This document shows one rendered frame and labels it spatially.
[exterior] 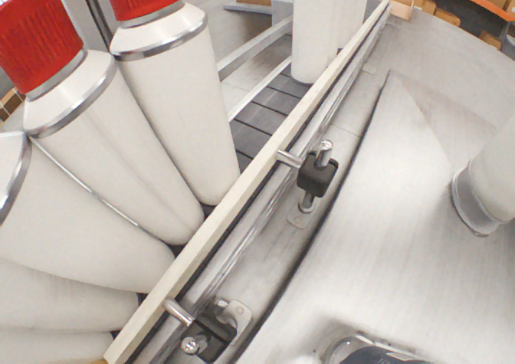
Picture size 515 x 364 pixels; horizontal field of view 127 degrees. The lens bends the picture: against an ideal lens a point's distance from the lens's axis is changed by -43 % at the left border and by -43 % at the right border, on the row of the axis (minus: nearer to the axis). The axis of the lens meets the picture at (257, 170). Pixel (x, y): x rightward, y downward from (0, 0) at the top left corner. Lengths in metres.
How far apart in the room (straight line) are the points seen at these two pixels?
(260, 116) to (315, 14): 0.14
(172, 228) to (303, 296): 0.12
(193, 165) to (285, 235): 0.14
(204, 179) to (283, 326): 0.13
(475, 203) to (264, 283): 0.24
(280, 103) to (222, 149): 0.16
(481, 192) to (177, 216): 0.28
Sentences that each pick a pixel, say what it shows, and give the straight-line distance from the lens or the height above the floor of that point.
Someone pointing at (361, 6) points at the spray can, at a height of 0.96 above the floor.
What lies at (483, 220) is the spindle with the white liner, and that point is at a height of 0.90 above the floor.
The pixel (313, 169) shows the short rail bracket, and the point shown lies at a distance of 0.19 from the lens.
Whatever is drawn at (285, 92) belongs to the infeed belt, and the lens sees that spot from 0.32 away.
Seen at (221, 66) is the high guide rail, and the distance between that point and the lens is 0.23.
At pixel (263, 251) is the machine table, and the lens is 0.25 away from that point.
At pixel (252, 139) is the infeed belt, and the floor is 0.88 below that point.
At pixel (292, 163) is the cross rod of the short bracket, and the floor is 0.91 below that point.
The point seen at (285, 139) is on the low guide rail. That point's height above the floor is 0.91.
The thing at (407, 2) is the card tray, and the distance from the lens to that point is 1.29.
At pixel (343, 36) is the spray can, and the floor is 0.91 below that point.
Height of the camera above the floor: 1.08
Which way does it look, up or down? 58 degrees down
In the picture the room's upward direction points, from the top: 6 degrees counter-clockwise
